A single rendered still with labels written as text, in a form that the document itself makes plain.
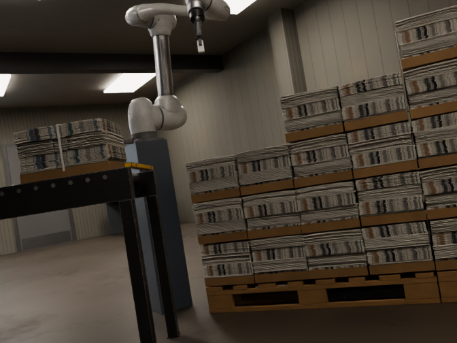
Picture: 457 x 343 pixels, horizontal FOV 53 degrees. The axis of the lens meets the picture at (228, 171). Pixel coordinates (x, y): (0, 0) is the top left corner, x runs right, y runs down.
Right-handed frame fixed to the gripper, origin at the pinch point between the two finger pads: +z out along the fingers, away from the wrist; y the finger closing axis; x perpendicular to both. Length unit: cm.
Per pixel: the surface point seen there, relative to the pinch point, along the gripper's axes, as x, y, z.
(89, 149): 51, -14, 55
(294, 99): -43, 13, 28
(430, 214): -93, 13, 94
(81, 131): 53, -18, 49
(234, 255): -5, 56, 92
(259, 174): -22, 34, 57
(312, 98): -51, 10, 30
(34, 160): 74, -12, 57
